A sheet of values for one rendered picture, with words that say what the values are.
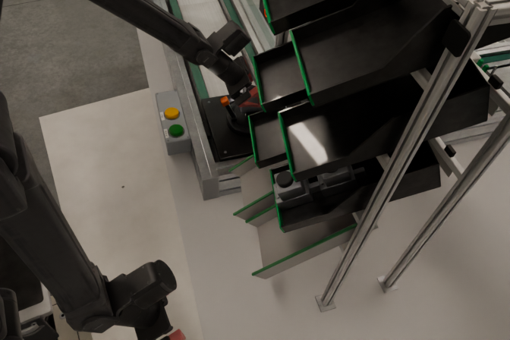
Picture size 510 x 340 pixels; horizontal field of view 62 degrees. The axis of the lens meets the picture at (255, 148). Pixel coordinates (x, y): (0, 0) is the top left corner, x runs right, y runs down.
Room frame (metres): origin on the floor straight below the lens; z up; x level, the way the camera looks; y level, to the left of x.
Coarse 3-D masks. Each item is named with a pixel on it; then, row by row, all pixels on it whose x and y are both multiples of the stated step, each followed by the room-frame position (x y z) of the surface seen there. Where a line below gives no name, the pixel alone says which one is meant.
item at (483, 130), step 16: (480, 48) 1.33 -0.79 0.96; (496, 48) 1.35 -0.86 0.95; (496, 64) 1.29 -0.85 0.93; (496, 112) 1.00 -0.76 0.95; (464, 128) 0.94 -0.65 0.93; (480, 128) 0.96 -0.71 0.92; (448, 144) 0.92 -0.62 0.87; (240, 160) 0.71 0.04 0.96; (224, 176) 0.65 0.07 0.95; (224, 192) 0.65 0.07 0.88
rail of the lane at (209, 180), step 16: (160, 0) 1.45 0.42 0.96; (176, 64) 1.09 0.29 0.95; (176, 80) 1.00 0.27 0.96; (192, 96) 0.94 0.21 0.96; (192, 112) 0.88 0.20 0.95; (192, 128) 0.81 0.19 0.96; (208, 128) 0.81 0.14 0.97; (192, 144) 0.75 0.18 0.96; (208, 144) 0.75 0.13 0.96; (208, 160) 0.70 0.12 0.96; (208, 176) 0.64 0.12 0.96; (208, 192) 0.64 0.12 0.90
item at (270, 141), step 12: (252, 120) 0.64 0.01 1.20; (264, 120) 0.64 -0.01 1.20; (276, 120) 0.63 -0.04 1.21; (252, 132) 0.59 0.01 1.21; (264, 132) 0.60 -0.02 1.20; (276, 132) 0.60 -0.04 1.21; (252, 144) 0.56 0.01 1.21; (264, 144) 0.57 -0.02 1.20; (276, 144) 0.56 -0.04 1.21; (264, 156) 0.54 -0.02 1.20; (276, 156) 0.52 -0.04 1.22
